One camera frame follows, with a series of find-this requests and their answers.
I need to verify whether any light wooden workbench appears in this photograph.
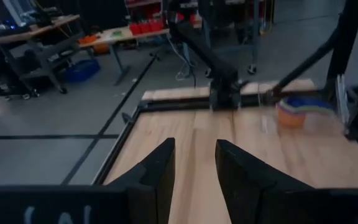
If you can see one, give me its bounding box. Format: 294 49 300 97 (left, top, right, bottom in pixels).
78 25 170 86

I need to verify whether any white floor cable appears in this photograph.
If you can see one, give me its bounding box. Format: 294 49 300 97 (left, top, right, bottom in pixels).
166 37 197 82

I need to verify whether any blue floor bin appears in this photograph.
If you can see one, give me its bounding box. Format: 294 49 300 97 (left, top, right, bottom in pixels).
65 58 101 83

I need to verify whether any orange measuring cup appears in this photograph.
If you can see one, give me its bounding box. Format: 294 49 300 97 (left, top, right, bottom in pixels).
276 104 307 129

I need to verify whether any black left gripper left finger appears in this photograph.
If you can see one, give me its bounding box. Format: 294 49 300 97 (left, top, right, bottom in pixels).
0 137 176 224

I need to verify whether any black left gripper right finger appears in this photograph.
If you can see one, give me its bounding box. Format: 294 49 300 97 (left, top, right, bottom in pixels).
215 139 358 224

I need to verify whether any wooden desk on black frame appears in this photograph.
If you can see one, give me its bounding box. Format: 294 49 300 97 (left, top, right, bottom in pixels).
0 14 81 96

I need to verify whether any clear plastic basket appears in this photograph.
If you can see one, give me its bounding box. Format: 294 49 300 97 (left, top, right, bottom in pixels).
257 73 358 138

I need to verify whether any orange tray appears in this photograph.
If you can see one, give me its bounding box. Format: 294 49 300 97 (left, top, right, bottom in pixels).
78 34 99 45

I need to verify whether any orange bucket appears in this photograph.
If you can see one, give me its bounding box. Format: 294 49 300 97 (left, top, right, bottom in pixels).
92 43 110 55

